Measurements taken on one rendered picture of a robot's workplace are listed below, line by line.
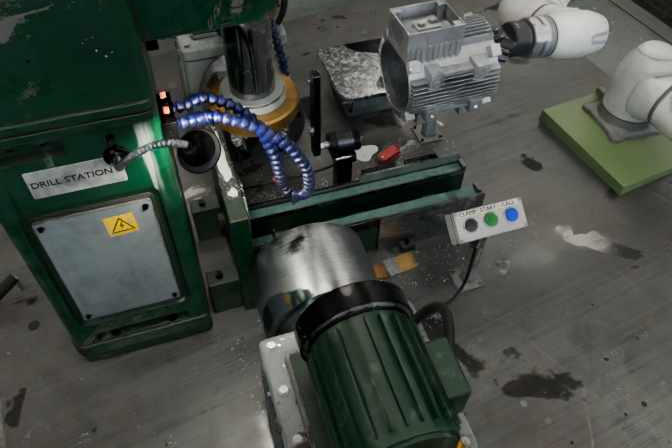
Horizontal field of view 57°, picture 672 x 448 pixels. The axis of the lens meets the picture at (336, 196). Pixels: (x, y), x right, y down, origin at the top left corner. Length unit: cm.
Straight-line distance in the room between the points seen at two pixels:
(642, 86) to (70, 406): 169
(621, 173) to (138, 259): 136
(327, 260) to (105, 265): 42
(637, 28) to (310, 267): 339
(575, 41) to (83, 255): 109
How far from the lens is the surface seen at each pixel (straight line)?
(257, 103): 120
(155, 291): 136
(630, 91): 201
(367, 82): 195
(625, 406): 159
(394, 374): 86
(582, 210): 188
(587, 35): 149
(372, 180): 165
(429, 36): 125
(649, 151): 210
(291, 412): 105
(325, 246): 120
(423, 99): 128
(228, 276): 147
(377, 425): 84
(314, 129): 153
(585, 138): 204
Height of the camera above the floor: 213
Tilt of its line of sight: 49 degrees down
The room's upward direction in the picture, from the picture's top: 2 degrees clockwise
